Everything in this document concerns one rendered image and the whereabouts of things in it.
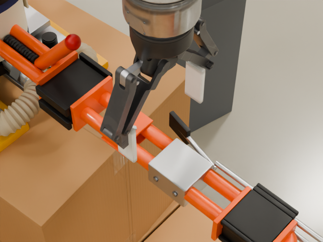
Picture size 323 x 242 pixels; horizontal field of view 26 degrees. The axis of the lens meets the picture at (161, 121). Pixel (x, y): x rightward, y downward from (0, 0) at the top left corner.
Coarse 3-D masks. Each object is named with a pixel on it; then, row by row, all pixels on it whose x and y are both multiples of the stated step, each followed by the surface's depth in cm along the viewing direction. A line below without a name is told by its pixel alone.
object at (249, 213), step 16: (256, 192) 94; (240, 208) 92; (256, 208) 92; (272, 208) 92; (224, 224) 91; (240, 224) 91; (256, 224) 91; (272, 224) 91; (288, 224) 91; (224, 240) 94; (240, 240) 92; (256, 240) 90; (272, 240) 90
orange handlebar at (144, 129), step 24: (0, 48) 112; (48, 48) 112; (24, 72) 109; (96, 120) 103; (144, 120) 102; (168, 144) 100; (192, 192) 96; (240, 192) 96; (216, 216) 94; (288, 240) 91
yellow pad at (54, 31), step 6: (48, 18) 133; (54, 24) 131; (48, 30) 130; (54, 30) 130; (60, 30) 131; (36, 36) 129; (42, 36) 125; (48, 36) 125; (54, 36) 125; (60, 36) 129; (66, 36) 130; (42, 42) 126; (48, 42) 125; (54, 42) 125; (102, 60) 126; (102, 66) 126
